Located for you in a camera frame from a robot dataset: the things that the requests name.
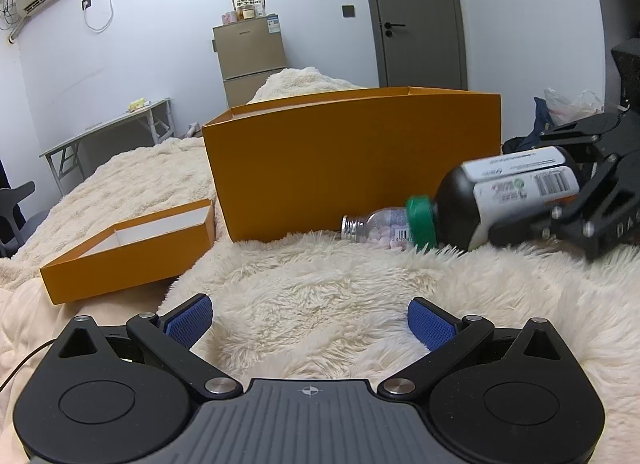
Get small clear pill bottle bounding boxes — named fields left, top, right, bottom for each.
left=341, top=207, right=413, bottom=250

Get blue bag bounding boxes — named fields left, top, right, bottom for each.
left=501, top=97, right=554, bottom=154

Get grey folding table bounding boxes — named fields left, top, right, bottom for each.
left=40, top=98, right=177, bottom=196

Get orange box lid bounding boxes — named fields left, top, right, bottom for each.
left=40, top=200, right=216, bottom=305

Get dark vitamin C bottle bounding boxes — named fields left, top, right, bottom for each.
left=406, top=146, right=584, bottom=250

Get large orange cardboard box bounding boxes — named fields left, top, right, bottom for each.
left=202, top=87, right=501, bottom=242

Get cream fluffy blanket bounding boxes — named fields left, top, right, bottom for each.
left=0, top=65, right=640, bottom=464

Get grey wall switch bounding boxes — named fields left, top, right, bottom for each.
left=342, top=5, right=356, bottom=19

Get grey room door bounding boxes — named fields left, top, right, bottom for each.
left=368, top=0, right=468, bottom=90

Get green white plastic bag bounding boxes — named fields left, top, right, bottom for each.
left=544, top=88, right=604, bottom=126

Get dark grey chair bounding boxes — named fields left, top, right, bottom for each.
left=0, top=180, right=50, bottom=260

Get items on fridge top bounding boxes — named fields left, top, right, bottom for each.
left=221, top=0, right=267, bottom=25

